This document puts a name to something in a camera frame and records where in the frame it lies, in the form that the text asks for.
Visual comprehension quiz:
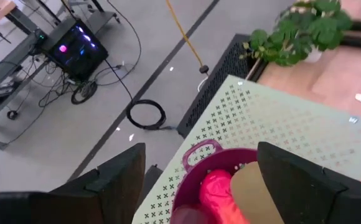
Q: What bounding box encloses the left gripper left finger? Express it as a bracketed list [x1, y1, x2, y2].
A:
[0, 142, 146, 224]

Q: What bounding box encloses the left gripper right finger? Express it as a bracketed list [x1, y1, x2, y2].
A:
[257, 141, 361, 224]

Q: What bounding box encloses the brown green toy kiwi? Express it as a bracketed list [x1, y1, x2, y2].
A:
[230, 161, 286, 224]

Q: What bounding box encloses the red orange toy mango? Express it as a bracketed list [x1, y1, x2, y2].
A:
[198, 169, 250, 224]

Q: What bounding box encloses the magenta plastic colander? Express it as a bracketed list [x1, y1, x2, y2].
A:
[170, 139, 261, 224]

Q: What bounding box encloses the pale green perforated metal stand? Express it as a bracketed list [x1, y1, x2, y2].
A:
[131, 74, 361, 224]

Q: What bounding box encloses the black lit computer tower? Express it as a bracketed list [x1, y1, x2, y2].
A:
[42, 17, 110, 82]

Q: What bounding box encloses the grey office desk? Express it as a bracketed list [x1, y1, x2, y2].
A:
[0, 30, 49, 150]

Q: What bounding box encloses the yellow broom stick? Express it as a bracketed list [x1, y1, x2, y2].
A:
[165, 0, 211, 75]

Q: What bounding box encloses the green potted plant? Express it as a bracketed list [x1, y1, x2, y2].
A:
[239, 0, 354, 67]

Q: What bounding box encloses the black coiled cable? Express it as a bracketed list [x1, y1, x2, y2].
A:
[104, 57, 177, 131]

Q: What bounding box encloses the black floor cable bundle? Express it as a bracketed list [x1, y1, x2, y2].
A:
[37, 58, 143, 106]

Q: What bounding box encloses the black perforated frame panel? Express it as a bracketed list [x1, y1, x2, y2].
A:
[176, 33, 268, 139]

